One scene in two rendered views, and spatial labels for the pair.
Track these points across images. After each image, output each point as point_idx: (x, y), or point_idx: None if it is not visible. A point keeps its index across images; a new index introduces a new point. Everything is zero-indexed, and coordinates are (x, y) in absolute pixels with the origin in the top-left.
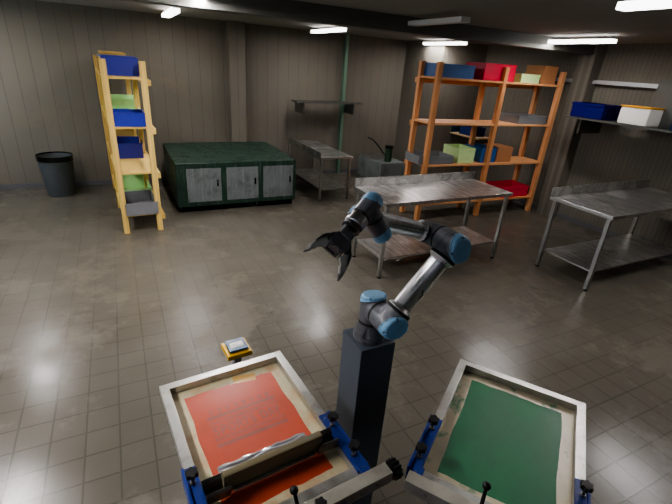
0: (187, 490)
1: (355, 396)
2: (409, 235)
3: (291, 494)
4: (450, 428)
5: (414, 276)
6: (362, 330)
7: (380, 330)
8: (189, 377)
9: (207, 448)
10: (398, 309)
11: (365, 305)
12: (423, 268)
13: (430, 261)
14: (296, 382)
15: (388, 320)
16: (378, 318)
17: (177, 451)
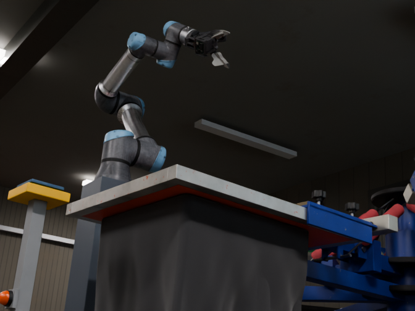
0: (329, 208)
1: None
2: (121, 84)
3: (323, 199)
4: None
5: (136, 120)
6: (127, 170)
7: (160, 157)
8: (147, 174)
9: None
10: (155, 141)
11: (129, 139)
12: (137, 115)
13: (136, 111)
14: None
15: (162, 147)
16: (153, 147)
17: (278, 205)
